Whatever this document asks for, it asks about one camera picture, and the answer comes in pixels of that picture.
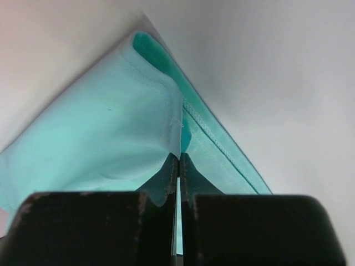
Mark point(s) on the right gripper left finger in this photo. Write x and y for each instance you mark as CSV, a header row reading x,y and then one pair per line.
x,y
97,228

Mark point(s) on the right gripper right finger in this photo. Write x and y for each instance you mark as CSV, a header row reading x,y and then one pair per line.
x,y
220,229

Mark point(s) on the mint green t shirt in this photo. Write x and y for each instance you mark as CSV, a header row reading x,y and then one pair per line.
x,y
115,126

